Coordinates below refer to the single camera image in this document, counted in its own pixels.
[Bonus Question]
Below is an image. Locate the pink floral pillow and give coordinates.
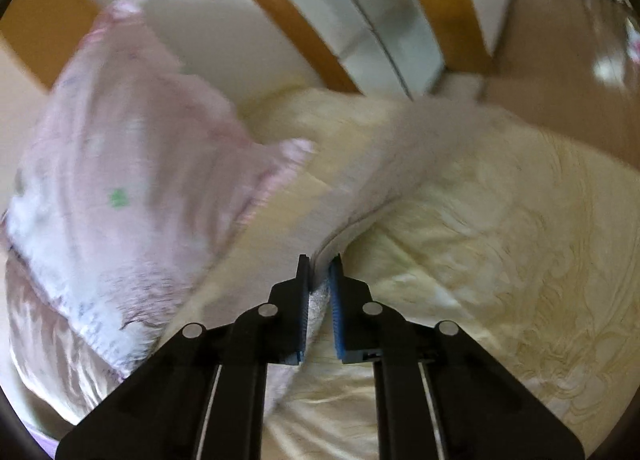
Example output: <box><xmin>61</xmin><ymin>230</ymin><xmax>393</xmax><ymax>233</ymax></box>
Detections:
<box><xmin>6</xmin><ymin>0</ymin><xmax>314</xmax><ymax>376</ymax></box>

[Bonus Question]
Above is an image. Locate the beige cable-knit sweater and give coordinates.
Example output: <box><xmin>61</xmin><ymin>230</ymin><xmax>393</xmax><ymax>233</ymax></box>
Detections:
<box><xmin>259</xmin><ymin>94</ymin><xmax>494</xmax><ymax>421</ymax></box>

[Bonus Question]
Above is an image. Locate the cream patterned bedspread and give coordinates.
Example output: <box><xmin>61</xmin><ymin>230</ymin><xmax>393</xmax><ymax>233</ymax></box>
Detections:
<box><xmin>164</xmin><ymin>86</ymin><xmax>640</xmax><ymax>460</ymax></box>

